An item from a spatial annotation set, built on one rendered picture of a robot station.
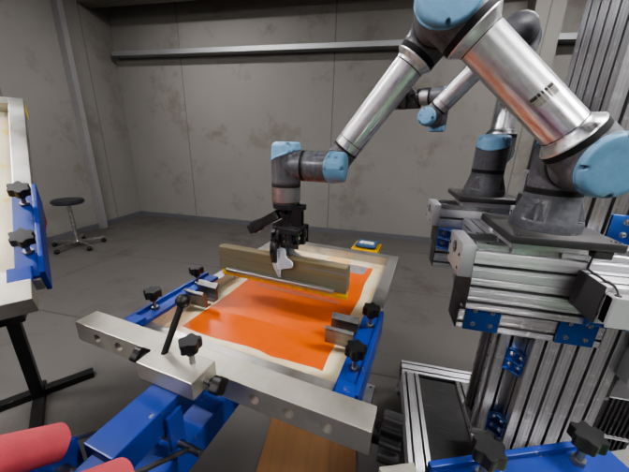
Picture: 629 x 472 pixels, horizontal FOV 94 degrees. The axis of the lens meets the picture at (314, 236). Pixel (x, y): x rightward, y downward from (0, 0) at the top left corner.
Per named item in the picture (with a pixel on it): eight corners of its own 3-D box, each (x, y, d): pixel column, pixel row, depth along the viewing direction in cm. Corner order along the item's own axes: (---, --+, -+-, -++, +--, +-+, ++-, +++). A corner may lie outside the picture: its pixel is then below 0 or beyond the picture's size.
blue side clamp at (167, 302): (208, 289, 103) (206, 271, 100) (219, 292, 101) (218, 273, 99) (128, 340, 76) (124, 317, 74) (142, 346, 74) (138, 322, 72)
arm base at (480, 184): (496, 192, 125) (502, 168, 122) (510, 198, 111) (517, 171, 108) (459, 189, 128) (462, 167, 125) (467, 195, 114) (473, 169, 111)
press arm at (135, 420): (182, 381, 58) (179, 361, 56) (206, 391, 56) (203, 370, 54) (89, 468, 42) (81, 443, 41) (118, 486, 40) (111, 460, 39)
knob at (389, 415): (367, 424, 51) (371, 391, 49) (400, 436, 49) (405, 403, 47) (357, 465, 45) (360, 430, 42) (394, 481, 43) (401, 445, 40)
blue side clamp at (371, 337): (363, 329, 84) (366, 307, 81) (381, 332, 82) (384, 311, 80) (329, 415, 57) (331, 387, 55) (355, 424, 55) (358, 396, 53)
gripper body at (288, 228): (297, 252, 76) (297, 207, 72) (268, 247, 79) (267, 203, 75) (308, 243, 83) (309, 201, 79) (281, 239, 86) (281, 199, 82)
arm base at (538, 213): (561, 221, 79) (572, 184, 76) (598, 238, 65) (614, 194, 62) (499, 216, 82) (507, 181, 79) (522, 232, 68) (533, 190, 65)
